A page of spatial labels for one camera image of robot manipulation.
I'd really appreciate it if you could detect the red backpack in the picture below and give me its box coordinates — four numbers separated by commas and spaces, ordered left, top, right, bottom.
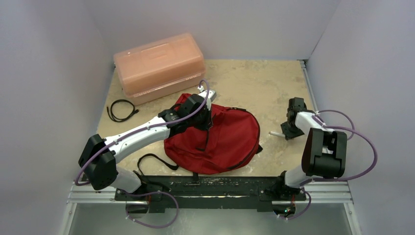
158, 94, 262, 175

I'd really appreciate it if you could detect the black coiled cable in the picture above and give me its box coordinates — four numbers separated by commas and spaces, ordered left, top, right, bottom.
106, 98, 140, 123

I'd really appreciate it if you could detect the white pencil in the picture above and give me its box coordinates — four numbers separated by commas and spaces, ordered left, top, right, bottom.
269, 131, 285, 137

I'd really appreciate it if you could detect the aluminium frame rail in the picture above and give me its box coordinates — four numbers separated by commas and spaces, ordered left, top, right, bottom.
300, 60, 351, 203

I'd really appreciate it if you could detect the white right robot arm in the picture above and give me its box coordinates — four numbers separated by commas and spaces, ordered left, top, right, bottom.
275, 97, 347, 200

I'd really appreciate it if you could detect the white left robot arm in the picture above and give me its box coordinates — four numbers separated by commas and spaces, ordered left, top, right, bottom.
78, 91, 216, 200

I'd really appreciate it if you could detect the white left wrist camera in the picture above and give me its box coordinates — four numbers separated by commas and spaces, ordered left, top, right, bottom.
197, 85, 217, 110

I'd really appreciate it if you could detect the translucent pink storage box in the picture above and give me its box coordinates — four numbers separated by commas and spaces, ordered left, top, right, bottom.
113, 33, 206, 105

